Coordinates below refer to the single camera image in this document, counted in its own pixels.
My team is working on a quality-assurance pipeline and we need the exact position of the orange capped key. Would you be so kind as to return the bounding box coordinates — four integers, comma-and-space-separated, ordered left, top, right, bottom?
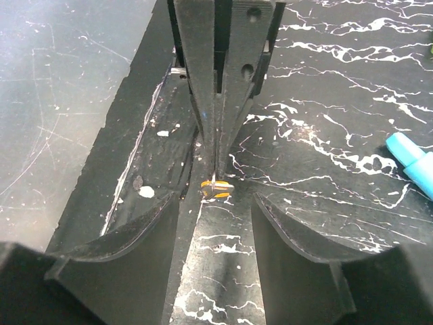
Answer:
200, 175, 235, 200

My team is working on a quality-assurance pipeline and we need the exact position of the black table front rail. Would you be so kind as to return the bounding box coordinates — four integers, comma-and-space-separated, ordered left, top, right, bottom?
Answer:
47, 1, 197, 253

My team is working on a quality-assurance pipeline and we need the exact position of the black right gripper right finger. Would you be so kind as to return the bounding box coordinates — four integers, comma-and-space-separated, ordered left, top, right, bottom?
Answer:
251, 194, 432, 324

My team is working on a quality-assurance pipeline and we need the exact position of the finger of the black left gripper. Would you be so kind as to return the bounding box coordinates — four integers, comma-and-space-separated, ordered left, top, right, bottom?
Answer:
218, 1, 275, 178
174, 1, 217, 176

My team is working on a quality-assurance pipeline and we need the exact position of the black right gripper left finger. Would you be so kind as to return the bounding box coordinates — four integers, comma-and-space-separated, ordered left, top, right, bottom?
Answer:
1, 194, 179, 324

